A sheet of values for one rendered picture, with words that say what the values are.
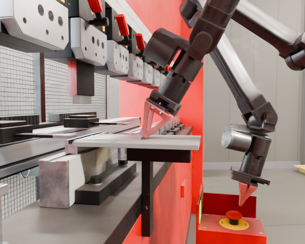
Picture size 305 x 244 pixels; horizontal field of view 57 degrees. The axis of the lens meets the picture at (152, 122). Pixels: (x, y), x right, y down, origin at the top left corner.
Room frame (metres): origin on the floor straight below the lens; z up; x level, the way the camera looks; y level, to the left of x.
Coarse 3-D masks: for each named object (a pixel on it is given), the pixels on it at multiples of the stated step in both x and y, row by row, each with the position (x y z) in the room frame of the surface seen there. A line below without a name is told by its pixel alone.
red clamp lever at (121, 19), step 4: (116, 16) 0.75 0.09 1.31; (120, 16) 0.74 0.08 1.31; (124, 16) 0.75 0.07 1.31; (120, 20) 0.75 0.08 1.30; (124, 20) 0.75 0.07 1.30; (120, 24) 0.76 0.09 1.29; (124, 24) 0.76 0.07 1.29; (120, 28) 0.77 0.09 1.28; (124, 28) 0.77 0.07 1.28; (120, 32) 0.78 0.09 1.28; (124, 32) 0.78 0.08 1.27; (128, 32) 0.78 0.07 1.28; (124, 36) 0.79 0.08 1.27; (124, 40) 0.80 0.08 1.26; (128, 40) 0.80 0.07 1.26; (132, 40) 0.81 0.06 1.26; (120, 44) 0.82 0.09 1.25; (124, 44) 0.81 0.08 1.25; (128, 44) 0.81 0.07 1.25; (132, 44) 0.81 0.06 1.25
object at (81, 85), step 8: (72, 64) 0.63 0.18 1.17; (80, 64) 0.65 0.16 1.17; (72, 72) 0.63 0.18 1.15; (80, 72) 0.65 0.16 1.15; (88, 72) 0.69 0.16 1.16; (72, 80) 0.63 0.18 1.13; (80, 80) 0.65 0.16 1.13; (88, 80) 0.69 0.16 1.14; (72, 88) 0.63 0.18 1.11; (80, 88) 0.65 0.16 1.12; (88, 88) 0.69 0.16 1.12; (72, 96) 0.63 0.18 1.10; (80, 96) 0.67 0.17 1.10; (88, 96) 0.71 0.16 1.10
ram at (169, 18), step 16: (112, 0) 0.78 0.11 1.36; (128, 0) 0.94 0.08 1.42; (144, 0) 1.17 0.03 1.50; (160, 0) 1.55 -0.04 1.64; (176, 0) 2.30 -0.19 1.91; (128, 16) 0.93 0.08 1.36; (144, 16) 1.17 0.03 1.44; (160, 16) 1.55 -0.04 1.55; (176, 16) 2.31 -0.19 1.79; (176, 32) 2.31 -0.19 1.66
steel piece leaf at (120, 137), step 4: (140, 132) 0.62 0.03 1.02; (104, 136) 0.68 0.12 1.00; (108, 136) 0.68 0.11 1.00; (112, 136) 0.68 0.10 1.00; (116, 136) 0.68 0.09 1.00; (120, 136) 0.68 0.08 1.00; (124, 136) 0.68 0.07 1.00; (128, 136) 0.68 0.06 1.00; (132, 136) 0.68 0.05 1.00; (136, 136) 0.68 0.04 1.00; (140, 136) 0.62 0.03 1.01
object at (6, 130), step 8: (0, 128) 0.66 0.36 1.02; (8, 128) 0.68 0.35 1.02; (16, 128) 0.71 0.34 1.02; (24, 128) 0.74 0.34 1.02; (0, 136) 0.66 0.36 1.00; (8, 136) 0.68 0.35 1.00; (16, 136) 0.70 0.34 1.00; (24, 136) 0.70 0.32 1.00; (32, 136) 0.69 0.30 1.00; (40, 136) 0.69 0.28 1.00; (48, 136) 0.68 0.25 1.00; (56, 136) 0.68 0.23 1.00; (64, 136) 0.68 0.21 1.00; (72, 136) 0.69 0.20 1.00
